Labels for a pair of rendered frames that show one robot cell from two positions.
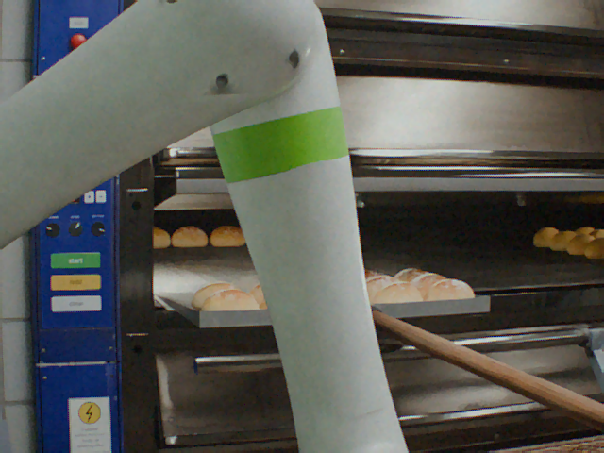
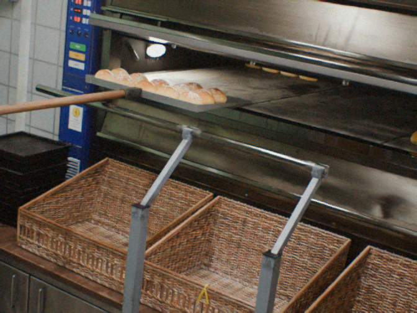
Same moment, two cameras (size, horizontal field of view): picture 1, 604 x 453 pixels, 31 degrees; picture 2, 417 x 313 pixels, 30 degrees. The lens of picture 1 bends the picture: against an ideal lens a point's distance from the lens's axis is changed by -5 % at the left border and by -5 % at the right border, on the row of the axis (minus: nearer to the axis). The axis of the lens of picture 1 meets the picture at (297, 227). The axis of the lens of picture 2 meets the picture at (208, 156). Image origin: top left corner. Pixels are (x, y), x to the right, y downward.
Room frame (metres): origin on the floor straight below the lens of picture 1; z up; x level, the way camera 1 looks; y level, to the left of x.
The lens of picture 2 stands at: (0.50, -2.56, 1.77)
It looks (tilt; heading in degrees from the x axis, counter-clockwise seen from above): 15 degrees down; 54
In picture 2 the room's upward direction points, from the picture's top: 7 degrees clockwise
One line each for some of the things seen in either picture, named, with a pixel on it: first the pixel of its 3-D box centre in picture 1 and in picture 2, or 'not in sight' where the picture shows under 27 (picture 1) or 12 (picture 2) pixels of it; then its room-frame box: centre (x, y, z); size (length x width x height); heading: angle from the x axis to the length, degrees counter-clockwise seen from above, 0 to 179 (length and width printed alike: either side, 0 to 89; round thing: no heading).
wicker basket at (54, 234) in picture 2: not in sight; (115, 218); (1.87, -0.15, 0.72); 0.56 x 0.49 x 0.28; 110
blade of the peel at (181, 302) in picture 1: (316, 296); (169, 88); (2.12, -0.04, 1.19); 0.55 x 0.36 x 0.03; 110
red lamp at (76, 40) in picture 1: (78, 34); not in sight; (1.92, 0.38, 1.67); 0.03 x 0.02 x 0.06; 110
